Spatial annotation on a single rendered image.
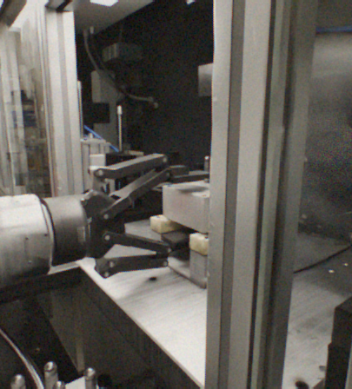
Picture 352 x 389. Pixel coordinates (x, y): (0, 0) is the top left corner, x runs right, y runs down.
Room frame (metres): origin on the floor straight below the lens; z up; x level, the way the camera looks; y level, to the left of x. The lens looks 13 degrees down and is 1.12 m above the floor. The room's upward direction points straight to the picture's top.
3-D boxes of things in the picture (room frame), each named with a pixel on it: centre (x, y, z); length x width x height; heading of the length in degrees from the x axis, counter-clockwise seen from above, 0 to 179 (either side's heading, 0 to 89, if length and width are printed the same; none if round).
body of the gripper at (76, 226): (0.36, 0.10, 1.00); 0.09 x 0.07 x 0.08; 125
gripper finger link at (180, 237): (0.44, -0.02, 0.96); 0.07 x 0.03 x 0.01; 125
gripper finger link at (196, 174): (0.44, -0.02, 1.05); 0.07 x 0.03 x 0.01; 125
